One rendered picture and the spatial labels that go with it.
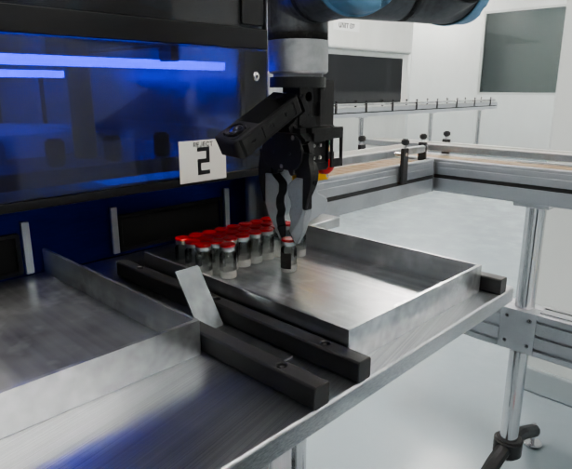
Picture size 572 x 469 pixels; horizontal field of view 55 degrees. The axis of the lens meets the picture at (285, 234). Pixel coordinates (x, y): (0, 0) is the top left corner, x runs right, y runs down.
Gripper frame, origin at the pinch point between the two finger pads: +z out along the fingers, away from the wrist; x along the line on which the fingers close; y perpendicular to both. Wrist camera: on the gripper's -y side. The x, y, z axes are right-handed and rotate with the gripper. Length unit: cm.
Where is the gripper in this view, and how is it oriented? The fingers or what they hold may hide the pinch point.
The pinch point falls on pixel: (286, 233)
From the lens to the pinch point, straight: 72.6
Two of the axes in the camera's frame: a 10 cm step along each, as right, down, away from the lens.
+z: 0.0, 9.7, 2.6
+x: -7.1, -1.8, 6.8
